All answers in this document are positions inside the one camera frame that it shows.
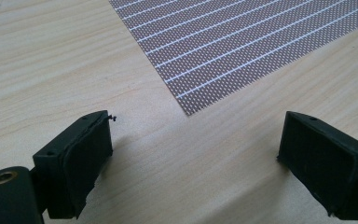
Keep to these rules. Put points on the brown woven striped placemat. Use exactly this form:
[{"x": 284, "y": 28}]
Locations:
[{"x": 230, "y": 43}]

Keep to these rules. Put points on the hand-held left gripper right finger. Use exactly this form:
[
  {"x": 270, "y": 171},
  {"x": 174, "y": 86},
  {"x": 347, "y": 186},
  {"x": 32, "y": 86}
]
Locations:
[{"x": 323, "y": 165}]

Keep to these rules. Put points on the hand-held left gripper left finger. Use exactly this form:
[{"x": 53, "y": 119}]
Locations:
[{"x": 74, "y": 168}]

